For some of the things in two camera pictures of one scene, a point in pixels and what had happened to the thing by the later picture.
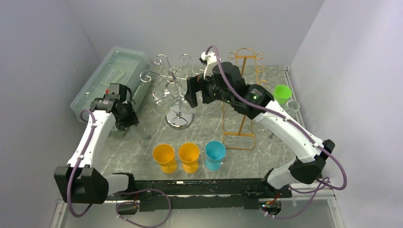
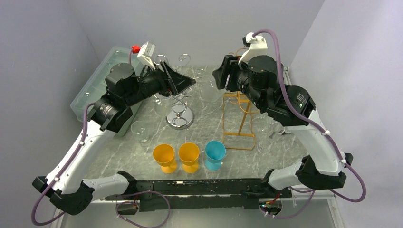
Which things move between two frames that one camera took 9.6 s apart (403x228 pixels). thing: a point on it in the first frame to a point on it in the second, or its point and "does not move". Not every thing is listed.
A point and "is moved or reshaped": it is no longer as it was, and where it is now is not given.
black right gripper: [196, 83] to [221, 73]
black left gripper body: [129, 118] to [153, 83]
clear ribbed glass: [185, 108] is moved or reshaped
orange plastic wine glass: [189, 154] does not move
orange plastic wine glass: [164, 155] does not move
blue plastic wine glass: [215, 151] does not move
